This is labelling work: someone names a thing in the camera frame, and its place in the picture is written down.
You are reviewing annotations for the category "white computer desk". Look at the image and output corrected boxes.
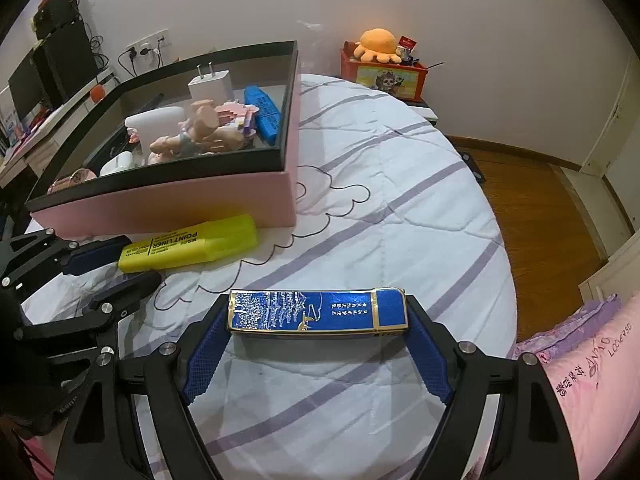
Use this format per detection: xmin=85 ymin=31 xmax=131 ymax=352
xmin=0 ymin=67 xmax=118 ymax=188

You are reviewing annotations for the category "pink donut block model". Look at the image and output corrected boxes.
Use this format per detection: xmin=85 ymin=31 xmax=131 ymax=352
xmin=215 ymin=101 xmax=259 ymax=138

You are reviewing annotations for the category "pink black storage box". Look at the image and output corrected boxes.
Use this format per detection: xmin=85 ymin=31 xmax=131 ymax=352
xmin=26 ymin=40 xmax=300 ymax=238

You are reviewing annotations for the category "orange octopus plush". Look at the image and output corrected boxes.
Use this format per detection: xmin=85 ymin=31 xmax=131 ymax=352
xmin=352 ymin=28 xmax=401 ymax=64

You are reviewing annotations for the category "white charger plug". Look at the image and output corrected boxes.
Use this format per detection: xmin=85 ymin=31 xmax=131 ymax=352
xmin=188 ymin=62 xmax=234 ymax=105

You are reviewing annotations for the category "red toy crate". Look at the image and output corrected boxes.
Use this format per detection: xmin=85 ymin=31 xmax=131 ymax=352
xmin=341 ymin=49 xmax=428 ymax=102

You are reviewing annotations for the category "blue cigarette box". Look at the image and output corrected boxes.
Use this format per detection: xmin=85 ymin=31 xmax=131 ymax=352
xmin=228 ymin=288 xmax=409 ymax=336

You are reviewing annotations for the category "pink bedding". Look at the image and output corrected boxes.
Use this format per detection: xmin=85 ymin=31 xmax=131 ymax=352
xmin=510 ymin=295 xmax=639 ymax=479

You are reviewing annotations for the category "orange cap water bottle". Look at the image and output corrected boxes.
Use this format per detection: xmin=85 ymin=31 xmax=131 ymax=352
xmin=90 ymin=84 xmax=106 ymax=103

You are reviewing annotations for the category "pig figurine toy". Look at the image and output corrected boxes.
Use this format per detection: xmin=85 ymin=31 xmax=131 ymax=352
xmin=148 ymin=100 xmax=253 ymax=164

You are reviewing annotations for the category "white earbuds case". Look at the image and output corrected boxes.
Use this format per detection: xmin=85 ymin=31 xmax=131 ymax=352
xmin=99 ymin=151 xmax=136 ymax=177

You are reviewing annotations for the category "blue highlighter pen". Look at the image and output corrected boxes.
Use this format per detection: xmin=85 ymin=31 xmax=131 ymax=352
xmin=244 ymin=86 xmax=281 ymax=146

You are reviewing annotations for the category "black computer monitor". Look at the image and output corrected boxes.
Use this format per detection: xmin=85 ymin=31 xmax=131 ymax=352
xmin=9 ymin=50 xmax=50 ymax=120

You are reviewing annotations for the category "wall power strip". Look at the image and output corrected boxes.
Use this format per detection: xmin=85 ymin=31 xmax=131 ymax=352
xmin=125 ymin=29 xmax=171 ymax=65

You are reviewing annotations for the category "white curved plastic device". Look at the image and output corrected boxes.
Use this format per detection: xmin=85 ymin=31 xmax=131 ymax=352
xmin=125 ymin=106 xmax=186 ymax=159

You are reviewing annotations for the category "black computer tower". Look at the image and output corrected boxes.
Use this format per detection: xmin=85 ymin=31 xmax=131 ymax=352
xmin=32 ymin=18 xmax=99 ymax=110

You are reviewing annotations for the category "white striped quilt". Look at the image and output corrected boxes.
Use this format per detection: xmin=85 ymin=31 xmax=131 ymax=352
xmin=118 ymin=75 xmax=516 ymax=479

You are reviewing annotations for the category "yellow highlighter pen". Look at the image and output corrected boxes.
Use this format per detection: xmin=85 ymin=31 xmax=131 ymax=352
xmin=118 ymin=214 xmax=258 ymax=274

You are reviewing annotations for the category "rose gold cylinder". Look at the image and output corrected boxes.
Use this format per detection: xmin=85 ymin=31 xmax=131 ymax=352
xmin=47 ymin=168 xmax=96 ymax=194

